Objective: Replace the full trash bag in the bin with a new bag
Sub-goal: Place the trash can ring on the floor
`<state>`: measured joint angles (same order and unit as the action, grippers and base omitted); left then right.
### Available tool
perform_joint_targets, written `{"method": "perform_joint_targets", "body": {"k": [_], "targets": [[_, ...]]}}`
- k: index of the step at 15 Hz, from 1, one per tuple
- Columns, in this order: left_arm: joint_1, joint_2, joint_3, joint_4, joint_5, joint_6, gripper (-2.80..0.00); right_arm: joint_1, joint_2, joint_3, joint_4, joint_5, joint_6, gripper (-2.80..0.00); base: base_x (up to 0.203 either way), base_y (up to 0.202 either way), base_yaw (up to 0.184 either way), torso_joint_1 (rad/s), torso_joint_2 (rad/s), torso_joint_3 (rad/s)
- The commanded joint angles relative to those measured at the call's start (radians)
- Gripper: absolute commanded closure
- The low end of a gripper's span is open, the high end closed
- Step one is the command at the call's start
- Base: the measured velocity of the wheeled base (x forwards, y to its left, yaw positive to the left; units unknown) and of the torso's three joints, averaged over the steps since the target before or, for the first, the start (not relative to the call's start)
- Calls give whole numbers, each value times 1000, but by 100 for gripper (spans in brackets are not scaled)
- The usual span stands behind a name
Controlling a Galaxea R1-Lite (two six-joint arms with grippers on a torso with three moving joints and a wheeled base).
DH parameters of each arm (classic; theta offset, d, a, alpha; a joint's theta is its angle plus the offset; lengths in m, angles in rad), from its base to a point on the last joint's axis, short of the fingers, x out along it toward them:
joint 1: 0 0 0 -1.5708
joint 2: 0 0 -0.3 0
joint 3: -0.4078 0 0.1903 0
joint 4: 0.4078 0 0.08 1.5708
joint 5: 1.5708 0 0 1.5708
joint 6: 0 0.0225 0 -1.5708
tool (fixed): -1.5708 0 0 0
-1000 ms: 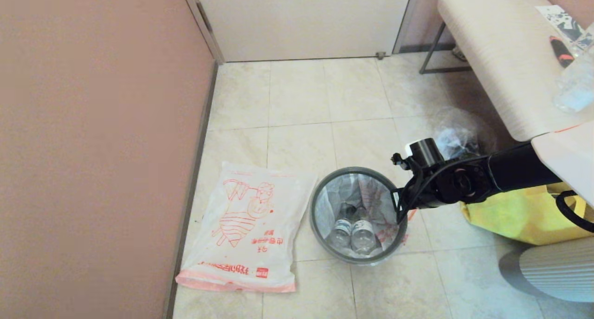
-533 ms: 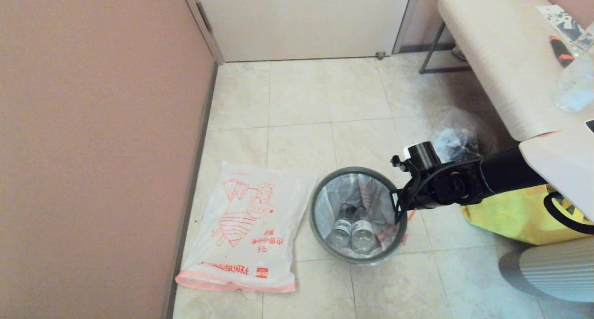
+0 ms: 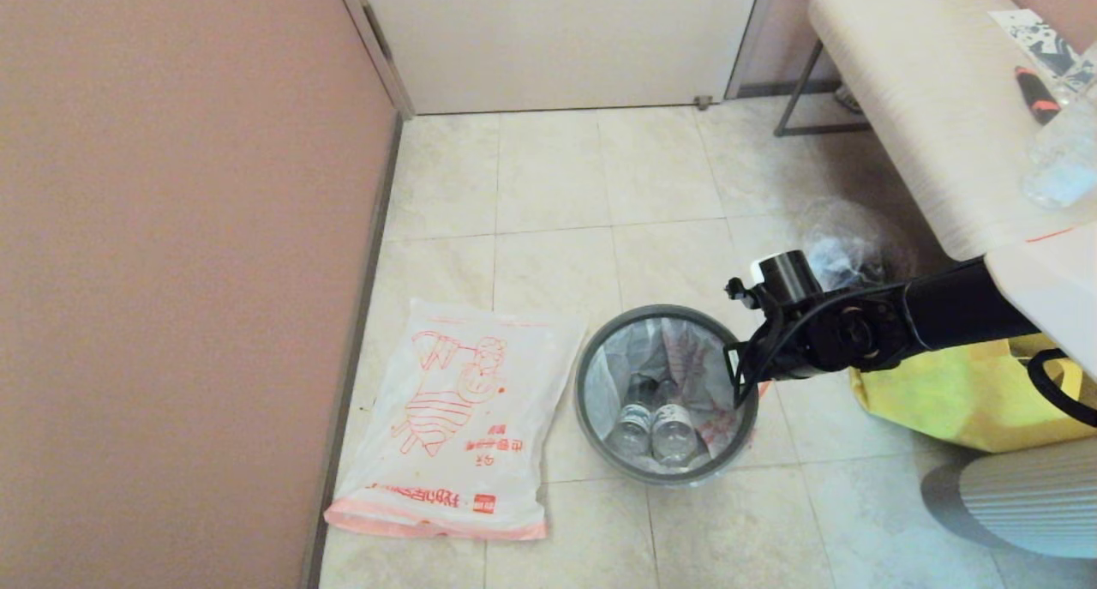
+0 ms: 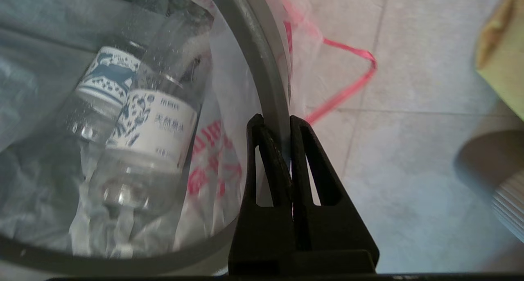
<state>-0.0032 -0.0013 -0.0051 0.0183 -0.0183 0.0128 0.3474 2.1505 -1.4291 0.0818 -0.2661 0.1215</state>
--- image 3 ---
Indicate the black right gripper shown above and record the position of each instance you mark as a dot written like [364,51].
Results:
[758,340]

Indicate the white plastic bag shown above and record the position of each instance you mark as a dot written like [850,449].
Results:
[677,349]

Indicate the white trash bag red cartoon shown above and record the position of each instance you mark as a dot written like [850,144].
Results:
[454,417]

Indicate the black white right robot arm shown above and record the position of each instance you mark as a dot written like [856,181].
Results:
[960,306]

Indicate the clear plastic bag dark contents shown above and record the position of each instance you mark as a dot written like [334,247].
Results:
[844,250]

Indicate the yellow fabric tote bag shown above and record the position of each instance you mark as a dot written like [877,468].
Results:
[943,400]

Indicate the clear plastic bottle white label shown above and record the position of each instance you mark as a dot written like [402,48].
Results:
[674,432]
[634,426]

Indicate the dark crumpled plastic bottle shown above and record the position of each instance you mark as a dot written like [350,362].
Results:
[647,389]

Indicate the grey ribbed round object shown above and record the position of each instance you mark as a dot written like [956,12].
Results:
[1028,503]

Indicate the grey shoe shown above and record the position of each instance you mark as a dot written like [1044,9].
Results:
[847,100]

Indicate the beige bench metal legs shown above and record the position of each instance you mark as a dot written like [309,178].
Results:
[926,100]

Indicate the large clear plastic bottle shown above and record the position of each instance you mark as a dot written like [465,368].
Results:
[1063,160]

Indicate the white door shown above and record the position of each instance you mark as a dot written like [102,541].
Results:
[557,40]

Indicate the black orange utility knife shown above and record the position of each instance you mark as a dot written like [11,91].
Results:
[1034,94]

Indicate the black white printed leaflet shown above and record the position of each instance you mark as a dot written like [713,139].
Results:
[1033,33]

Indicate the grey wall baseboard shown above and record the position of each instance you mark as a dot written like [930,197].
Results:
[360,332]

